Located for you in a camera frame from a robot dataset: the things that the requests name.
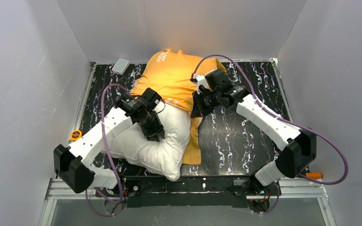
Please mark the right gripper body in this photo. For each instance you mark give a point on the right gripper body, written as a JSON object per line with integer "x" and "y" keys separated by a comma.
{"x": 198, "y": 101}

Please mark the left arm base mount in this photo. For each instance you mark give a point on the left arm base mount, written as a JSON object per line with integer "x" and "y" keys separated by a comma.
{"x": 131, "y": 188}

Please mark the small white box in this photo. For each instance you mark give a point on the small white box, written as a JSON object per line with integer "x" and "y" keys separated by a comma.
{"x": 120, "y": 66}

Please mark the yellow tape measure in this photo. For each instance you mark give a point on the yellow tape measure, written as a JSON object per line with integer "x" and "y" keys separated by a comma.
{"x": 75, "y": 135}

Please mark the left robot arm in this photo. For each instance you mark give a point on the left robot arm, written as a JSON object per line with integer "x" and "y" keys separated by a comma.
{"x": 73, "y": 163}

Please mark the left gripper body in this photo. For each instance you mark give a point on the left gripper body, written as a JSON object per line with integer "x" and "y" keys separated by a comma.
{"x": 153, "y": 129}

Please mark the orange handled tool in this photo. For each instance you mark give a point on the orange handled tool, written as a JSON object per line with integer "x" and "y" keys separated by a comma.
{"x": 314, "y": 175}

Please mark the white pillow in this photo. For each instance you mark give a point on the white pillow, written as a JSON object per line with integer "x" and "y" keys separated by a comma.
{"x": 163, "y": 157}

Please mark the yellow and blue pillowcase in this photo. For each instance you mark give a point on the yellow and blue pillowcase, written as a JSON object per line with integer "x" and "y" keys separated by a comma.
{"x": 169, "y": 73}

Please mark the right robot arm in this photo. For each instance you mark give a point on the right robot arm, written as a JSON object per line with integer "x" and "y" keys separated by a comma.
{"x": 297, "y": 146}

